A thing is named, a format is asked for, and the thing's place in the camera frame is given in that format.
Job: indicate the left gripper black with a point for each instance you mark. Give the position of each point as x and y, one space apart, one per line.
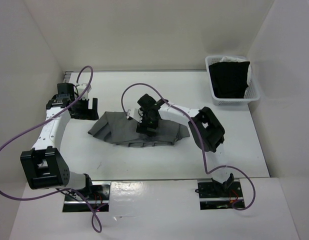
88 114

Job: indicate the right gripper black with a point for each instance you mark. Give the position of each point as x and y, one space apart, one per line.
142 127

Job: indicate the grey pleated skirt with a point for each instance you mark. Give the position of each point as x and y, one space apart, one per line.
114 128

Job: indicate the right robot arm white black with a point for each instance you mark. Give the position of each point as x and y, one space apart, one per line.
207 131

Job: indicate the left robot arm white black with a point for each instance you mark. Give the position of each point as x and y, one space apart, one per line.
43 165

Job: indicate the black skirt in basket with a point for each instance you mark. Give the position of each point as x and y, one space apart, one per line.
229 79

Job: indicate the white plastic basket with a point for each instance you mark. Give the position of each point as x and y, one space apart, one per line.
251 93

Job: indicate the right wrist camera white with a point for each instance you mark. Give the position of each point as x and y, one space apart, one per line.
135 114

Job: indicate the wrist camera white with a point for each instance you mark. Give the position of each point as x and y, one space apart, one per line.
135 114
83 89

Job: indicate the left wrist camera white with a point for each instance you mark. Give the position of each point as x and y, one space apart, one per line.
83 89

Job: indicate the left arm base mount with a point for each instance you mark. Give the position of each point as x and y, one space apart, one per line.
98 198

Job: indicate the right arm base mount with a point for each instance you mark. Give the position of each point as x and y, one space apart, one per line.
212 197

